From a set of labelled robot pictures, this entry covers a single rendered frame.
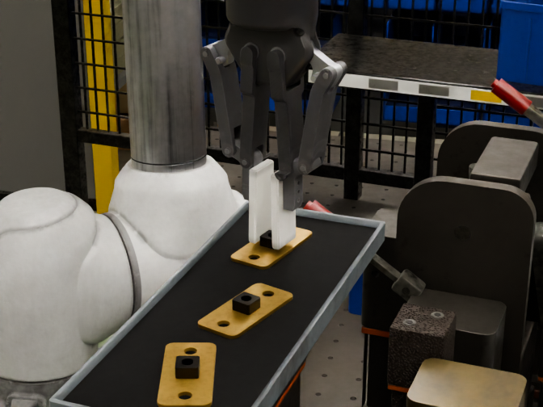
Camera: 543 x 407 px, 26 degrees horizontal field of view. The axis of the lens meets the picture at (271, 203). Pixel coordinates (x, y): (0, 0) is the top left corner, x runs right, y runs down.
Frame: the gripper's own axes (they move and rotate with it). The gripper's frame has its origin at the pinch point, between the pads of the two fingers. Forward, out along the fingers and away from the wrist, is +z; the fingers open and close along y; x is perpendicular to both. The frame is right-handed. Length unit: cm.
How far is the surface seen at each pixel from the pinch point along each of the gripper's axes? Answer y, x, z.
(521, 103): 1, 59, 8
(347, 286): 8.9, -2.4, 4.5
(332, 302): 9.7, -6.5, 3.9
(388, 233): 0.2, 23.2, 12.2
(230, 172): -75, 105, 50
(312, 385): -21, 45, 50
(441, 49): -30, 105, 17
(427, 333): 14.1, 3.1, 10.3
